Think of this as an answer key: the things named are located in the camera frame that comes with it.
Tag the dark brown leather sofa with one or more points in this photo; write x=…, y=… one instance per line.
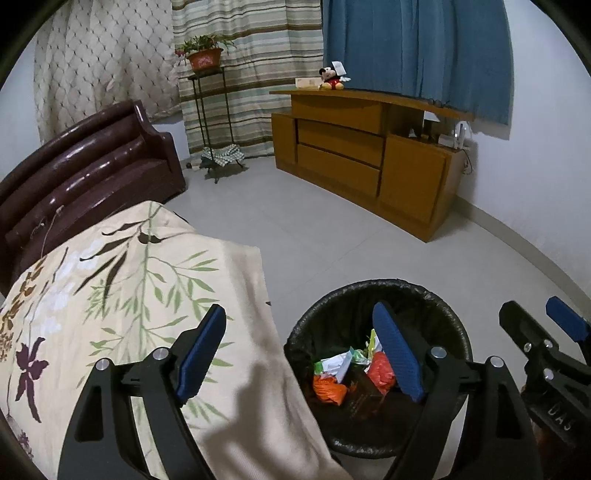
x=92, y=175

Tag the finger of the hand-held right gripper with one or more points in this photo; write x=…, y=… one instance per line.
x=521, y=327
x=570, y=321

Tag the blue curtain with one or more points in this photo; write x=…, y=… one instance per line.
x=415, y=46

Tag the light green wrapper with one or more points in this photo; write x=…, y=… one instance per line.
x=371, y=344

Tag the potted plant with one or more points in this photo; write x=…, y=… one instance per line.
x=205, y=60

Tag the black metal plant stand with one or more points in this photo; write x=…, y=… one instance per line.
x=205, y=74

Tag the dark cigarette box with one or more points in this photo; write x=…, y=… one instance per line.
x=364, y=397

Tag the floral cream blanket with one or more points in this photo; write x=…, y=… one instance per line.
x=240, y=286

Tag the black trash bin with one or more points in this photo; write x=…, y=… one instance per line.
x=346, y=304

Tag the beige patterned curtain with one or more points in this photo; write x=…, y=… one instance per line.
x=106, y=60

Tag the white device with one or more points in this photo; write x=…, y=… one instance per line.
x=461, y=134

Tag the checked cloth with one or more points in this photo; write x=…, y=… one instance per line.
x=224, y=154

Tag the wooden cabinet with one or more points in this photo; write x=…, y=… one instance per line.
x=341, y=161

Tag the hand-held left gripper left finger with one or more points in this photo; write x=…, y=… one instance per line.
x=201, y=355

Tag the beige box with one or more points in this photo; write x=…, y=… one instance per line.
x=307, y=83

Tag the green white snack wrapper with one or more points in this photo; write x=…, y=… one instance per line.
x=337, y=364

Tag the red plastic bag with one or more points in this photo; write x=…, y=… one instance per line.
x=383, y=374

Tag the mouse plush toy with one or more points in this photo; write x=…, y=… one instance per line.
x=332, y=78

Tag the striped curtain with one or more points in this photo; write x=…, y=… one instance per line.
x=268, y=55

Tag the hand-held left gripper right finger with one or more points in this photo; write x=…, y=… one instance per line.
x=399, y=350

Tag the orange plastic bag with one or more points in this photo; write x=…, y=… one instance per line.
x=330, y=392

